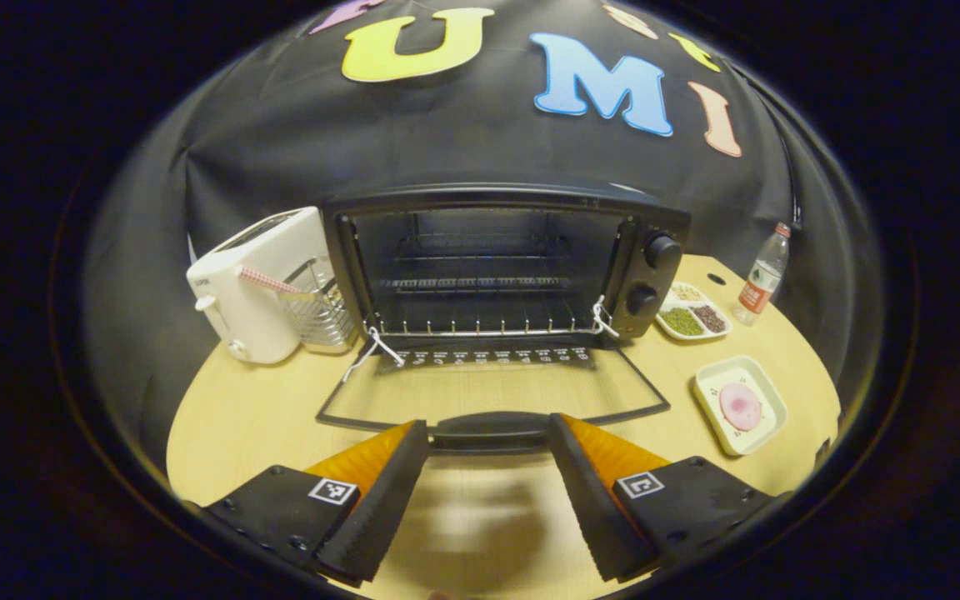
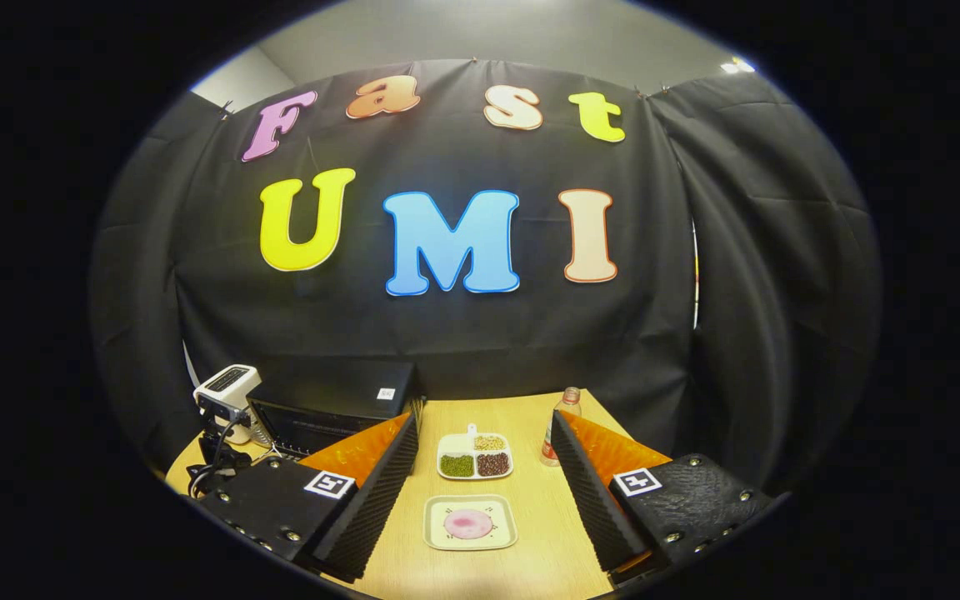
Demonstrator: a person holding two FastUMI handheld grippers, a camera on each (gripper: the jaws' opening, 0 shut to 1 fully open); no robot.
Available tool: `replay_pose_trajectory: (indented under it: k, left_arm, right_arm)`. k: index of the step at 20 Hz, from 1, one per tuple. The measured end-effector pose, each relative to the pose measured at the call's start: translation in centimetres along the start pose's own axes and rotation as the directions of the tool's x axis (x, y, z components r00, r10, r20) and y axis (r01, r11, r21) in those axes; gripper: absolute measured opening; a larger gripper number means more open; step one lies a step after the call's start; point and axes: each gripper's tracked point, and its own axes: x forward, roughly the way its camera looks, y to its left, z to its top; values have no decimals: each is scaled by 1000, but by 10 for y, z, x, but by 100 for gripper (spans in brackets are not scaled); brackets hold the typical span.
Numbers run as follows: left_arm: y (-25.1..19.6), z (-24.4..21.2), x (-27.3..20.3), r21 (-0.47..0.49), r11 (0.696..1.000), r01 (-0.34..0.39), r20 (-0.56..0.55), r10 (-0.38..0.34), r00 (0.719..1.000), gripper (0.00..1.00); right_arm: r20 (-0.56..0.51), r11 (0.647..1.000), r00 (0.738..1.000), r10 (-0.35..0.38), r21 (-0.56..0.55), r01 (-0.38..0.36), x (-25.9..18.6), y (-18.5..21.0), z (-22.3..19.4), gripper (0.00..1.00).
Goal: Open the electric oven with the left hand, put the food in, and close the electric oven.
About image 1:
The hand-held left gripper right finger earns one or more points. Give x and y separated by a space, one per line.
592 508

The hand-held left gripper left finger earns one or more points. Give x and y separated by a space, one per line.
388 508

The pink round cake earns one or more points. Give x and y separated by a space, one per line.
740 407

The white square plate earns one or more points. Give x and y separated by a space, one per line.
767 400

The black electric oven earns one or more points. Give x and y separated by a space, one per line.
655 287

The white divided bean dish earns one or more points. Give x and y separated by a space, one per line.
682 322

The white toaster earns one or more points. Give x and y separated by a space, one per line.
259 321

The red checked stick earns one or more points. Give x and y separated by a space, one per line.
267 280

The clear water bottle red label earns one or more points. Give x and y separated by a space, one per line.
759 287

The black backdrop cloth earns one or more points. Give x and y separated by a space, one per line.
480 142

